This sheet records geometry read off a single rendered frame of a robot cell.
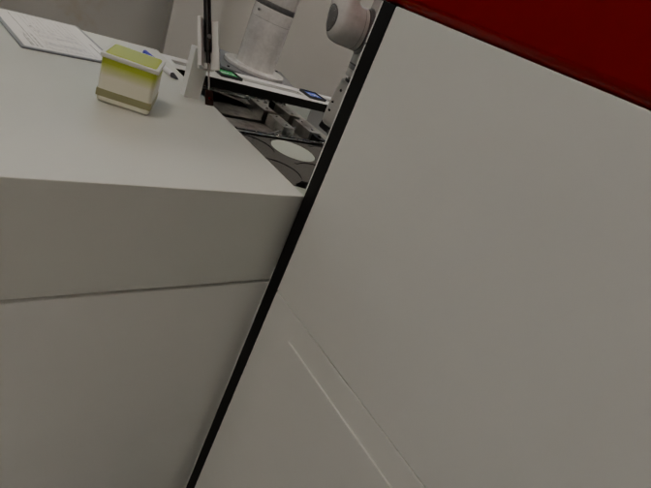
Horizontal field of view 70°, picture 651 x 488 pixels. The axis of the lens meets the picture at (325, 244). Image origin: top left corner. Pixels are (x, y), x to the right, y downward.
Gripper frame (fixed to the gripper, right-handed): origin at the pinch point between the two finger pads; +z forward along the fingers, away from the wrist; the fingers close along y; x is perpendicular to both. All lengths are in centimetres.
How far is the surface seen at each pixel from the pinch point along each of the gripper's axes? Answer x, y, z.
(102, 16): -191, 216, 41
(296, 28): -272, 114, 3
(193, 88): 21.8, 23.4, -5.7
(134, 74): 39.8, 22.4, -9.2
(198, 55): 24.8, 22.4, -11.8
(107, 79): 41.3, 25.1, -7.2
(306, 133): -15.1, 11.2, 2.6
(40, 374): 62, 12, 23
